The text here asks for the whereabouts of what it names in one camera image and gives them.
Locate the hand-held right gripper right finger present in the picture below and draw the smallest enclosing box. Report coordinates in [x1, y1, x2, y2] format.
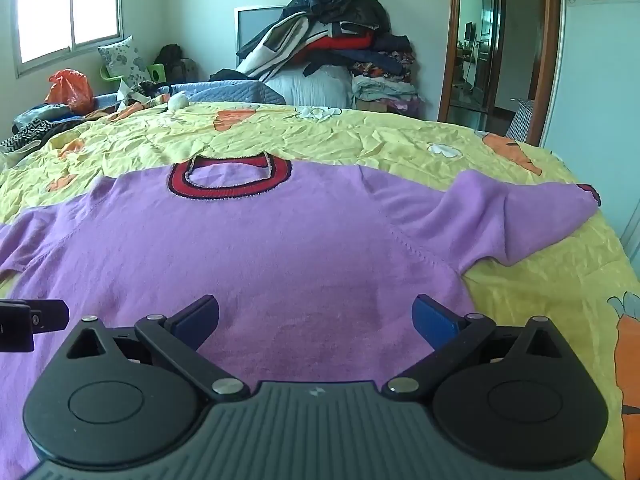
[382, 296, 576, 402]

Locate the floral pillow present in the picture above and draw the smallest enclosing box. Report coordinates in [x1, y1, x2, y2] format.
[97, 36, 152, 86]

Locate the checked basket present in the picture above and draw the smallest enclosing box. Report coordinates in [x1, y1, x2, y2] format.
[505, 97, 536, 143]

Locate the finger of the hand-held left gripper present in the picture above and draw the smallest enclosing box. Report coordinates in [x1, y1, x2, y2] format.
[29, 300, 70, 334]

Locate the black white patterned cloth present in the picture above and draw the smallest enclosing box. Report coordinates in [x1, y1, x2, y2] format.
[0, 119, 51, 153]

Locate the pile of clothes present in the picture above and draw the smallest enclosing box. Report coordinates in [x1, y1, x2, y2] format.
[210, 0, 421, 113]

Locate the orange plastic bag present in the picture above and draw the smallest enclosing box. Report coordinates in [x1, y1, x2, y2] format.
[45, 70, 95, 113]

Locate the dark bag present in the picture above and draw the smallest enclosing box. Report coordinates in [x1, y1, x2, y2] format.
[154, 44, 198, 81]

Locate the yellow printed bedsheet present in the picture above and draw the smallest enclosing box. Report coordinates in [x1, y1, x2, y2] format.
[0, 101, 640, 480]

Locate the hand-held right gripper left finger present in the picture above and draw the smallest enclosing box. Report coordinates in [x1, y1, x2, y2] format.
[65, 296, 250, 402]

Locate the wooden door frame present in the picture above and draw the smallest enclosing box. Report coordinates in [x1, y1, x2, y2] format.
[437, 0, 563, 148]

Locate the grey framed panel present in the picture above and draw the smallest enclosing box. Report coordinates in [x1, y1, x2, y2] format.
[234, 6, 291, 68]

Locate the purple sweater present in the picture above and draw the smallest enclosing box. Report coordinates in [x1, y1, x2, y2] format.
[0, 152, 601, 480]

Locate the green plastic chair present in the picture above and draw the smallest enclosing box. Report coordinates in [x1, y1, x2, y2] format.
[100, 62, 166, 86]

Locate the window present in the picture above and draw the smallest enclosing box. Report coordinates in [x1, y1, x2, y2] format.
[10, 0, 125, 78]

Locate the blue quilted blanket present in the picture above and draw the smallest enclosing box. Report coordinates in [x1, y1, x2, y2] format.
[95, 80, 286, 111]

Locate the dark clothes heap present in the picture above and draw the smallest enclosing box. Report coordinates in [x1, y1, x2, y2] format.
[12, 104, 101, 133]

